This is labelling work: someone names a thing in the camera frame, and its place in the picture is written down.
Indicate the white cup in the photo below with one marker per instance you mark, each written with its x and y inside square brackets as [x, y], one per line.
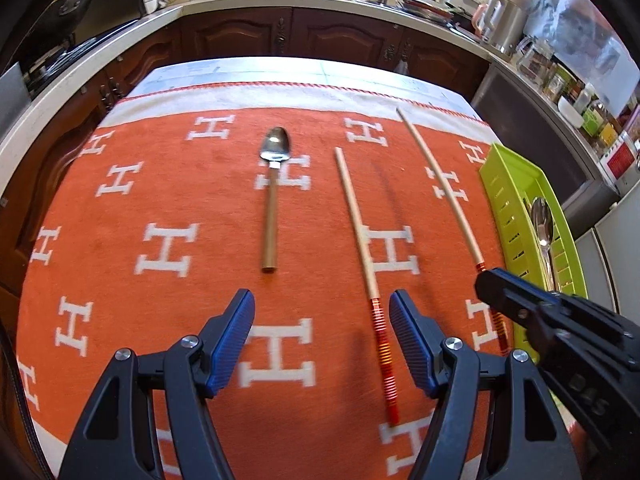
[150, 2]

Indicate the pink mug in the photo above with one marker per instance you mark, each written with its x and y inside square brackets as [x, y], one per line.
[478, 19]

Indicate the stack of dishes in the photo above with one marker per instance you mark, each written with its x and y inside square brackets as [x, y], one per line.
[425, 7]

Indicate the white plastic bag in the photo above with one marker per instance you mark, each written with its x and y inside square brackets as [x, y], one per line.
[400, 66]

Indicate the green label bottle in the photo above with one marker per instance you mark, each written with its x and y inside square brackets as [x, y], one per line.
[592, 120]

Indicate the black gas stove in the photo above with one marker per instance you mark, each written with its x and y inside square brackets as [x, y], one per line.
[75, 55]

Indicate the green plastic tray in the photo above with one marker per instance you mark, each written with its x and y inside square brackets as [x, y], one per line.
[500, 185]

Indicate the large steel spoon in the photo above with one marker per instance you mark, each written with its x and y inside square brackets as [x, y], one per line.
[541, 220]

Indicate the dark wok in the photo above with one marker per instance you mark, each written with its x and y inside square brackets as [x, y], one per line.
[72, 7]

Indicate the grey appliance dark door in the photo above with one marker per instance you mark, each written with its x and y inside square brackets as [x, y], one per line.
[530, 130]

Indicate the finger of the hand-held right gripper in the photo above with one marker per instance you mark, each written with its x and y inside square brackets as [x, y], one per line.
[545, 297]
[505, 295]

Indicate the cream chopstick red striped end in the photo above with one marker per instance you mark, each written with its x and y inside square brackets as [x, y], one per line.
[356, 220]
[436, 180]

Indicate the stainless electric kettle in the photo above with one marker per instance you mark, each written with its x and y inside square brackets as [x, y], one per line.
[502, 22]

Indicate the orange white patterned blanket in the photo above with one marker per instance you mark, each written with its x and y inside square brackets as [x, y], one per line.
[200, 195]

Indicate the stainless steel counter panel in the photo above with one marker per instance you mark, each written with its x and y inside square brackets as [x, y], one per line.
[12, 92]

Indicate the shiny plastic wall cover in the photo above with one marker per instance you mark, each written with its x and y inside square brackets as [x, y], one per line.
[575, 20]

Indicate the pale blue table cover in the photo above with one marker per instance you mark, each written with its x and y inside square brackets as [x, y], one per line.
[300, 72]

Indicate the jar with red label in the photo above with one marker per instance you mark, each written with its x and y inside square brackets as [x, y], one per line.
[620, 160]

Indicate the clear bottle white cap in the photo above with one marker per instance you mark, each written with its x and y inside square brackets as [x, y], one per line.
[582, 100]

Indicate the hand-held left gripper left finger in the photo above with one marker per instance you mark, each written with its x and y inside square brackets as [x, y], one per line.
[230, 345]

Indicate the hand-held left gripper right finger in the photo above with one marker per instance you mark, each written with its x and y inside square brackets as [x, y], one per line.
[412, 345]

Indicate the glass pitcher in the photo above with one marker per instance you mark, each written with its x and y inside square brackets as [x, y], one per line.
[534, 57]

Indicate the white bowl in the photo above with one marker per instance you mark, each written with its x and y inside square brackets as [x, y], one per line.
[570, 112]

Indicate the silver refrigerator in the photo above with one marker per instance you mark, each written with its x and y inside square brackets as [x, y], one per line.
[605, 250]

